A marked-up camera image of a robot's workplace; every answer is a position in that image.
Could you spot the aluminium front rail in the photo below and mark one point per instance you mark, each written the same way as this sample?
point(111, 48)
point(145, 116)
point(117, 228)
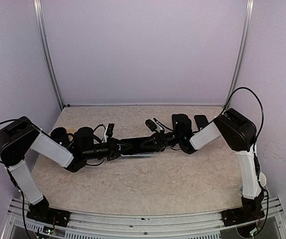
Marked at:
point(82, 225)

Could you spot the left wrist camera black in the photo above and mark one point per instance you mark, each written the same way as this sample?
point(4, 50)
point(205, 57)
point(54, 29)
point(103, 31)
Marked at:
point(109, 130)

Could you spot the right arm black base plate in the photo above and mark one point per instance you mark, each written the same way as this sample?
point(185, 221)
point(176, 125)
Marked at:
point(237, 216)

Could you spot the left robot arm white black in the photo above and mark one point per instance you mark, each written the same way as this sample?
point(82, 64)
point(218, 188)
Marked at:
point(69, 150)

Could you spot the aluminium frame post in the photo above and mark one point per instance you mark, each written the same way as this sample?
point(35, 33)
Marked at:
point(46, 51)
point(242, 49)

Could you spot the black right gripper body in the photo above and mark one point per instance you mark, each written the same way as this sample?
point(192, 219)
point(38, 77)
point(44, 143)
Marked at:
point(163, 140)

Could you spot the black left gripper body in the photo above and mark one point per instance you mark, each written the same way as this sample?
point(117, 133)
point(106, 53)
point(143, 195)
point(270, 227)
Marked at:
point(112, 152)

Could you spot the beige saucer plate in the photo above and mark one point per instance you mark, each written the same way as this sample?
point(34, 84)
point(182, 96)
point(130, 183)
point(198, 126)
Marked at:
point(70, 132)

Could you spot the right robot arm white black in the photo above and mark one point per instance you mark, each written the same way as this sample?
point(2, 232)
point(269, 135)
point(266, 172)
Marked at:
point(240, 134)

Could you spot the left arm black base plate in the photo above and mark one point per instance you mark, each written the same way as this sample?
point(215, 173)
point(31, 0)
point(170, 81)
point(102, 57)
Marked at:
point(52, 216)

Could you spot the white cup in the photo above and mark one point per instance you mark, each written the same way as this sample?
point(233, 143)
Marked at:
point(262, 179)

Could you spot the light blue phone case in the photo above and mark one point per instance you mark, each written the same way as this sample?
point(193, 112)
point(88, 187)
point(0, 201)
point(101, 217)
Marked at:
point(140, 154)

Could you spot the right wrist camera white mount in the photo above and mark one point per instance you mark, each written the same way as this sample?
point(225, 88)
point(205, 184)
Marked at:
point(153, 126)

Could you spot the right aluminium frame post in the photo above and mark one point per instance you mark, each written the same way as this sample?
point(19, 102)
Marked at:
point(242, 49)

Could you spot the left aluminium frame post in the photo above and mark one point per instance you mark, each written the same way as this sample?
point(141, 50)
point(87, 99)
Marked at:
point(46, 51)

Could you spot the black mug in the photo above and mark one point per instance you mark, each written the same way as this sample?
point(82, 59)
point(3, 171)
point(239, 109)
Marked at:
point(61, 136)

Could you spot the black phone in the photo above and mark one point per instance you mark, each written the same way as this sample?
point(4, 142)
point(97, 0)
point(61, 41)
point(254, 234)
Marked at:
point(136, 141)

